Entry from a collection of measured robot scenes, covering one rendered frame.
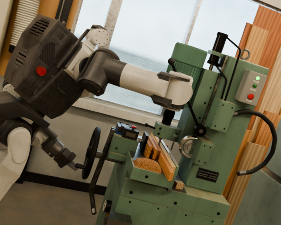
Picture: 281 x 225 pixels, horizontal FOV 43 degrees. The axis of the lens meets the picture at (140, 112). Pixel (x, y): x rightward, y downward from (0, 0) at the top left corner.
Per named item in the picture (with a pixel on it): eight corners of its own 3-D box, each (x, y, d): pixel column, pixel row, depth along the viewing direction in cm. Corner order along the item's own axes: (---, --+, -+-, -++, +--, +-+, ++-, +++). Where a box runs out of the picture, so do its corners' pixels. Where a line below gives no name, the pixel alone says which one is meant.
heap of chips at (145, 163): (132, 159, 173) (134, 152, 172) (159, 166, 175) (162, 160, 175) (134, 166, 164) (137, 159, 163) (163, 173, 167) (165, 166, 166)
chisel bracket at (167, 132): (150, 135, 197) (155, 120, 196) (174, 141, 200) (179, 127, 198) (153, 139, 190) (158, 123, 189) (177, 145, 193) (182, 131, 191)
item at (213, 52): (203, 62, 192) (214, 31, 189) (216, 66, 194) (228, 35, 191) (208, 63, 185) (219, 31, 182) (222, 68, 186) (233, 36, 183)
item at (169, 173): (148, 142, 214) (150, 136, 213) (151, 143, 214) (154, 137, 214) (167, 180, 160) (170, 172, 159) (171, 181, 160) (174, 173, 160)
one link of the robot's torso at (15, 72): (8, 93, 118) (76, 12, 122) (-18, 69, 143) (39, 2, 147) (69, 136, 137) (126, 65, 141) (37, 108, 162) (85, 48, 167)
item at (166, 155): (149, 138, 224) (151, 131, 224) (152, 139, 225) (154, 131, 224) (168, 176, 166) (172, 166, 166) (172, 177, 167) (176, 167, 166)
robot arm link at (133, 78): (188, 76, 117) (126, 57, 122) (176, 114, 119) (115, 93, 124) (192, 77, 128) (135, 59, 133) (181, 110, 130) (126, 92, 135)
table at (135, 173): (105, 135, 221) (108, 127, 220) (151, 148, 226) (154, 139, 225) (109, 173, 162) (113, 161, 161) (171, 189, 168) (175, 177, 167)
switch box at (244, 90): (233, 98, 183) (245, 68, 180) (251, 104, 185) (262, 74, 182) (238, 101, 177) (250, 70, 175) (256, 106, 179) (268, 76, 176)
